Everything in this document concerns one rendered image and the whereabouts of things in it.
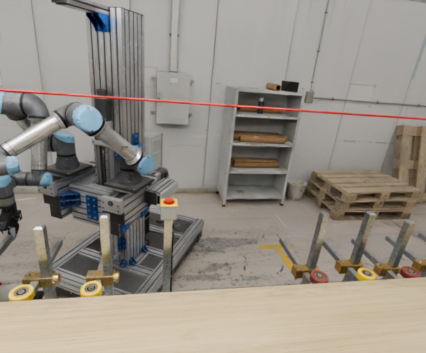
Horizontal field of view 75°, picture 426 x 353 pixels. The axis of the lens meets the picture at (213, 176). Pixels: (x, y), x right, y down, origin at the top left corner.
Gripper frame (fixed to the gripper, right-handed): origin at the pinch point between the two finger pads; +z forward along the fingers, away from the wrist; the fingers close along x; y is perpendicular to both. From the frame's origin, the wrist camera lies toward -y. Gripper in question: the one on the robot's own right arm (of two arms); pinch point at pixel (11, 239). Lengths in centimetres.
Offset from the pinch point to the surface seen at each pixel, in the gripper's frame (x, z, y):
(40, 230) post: -30, -27, -35
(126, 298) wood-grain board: -64, -8, -52
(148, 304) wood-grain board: -73, -8, -56
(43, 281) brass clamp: -28.2, -2.9, -35.7
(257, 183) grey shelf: -224, 67, 236
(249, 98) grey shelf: -193, -58, 235
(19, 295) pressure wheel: -25, -8, -49
